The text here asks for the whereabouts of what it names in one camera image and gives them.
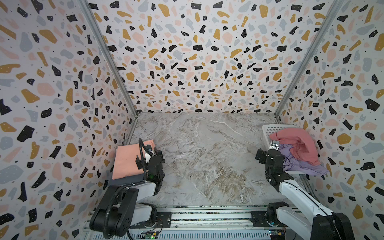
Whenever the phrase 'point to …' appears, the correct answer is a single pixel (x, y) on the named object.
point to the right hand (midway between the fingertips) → (268, 148)
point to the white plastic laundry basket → (267, 129)
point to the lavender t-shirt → (292, 164)
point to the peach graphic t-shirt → (124, 157)
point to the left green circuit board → (150, 236)
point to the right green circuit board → (277, 234)
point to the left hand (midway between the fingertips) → (146, 151)
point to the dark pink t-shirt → (303, 145)
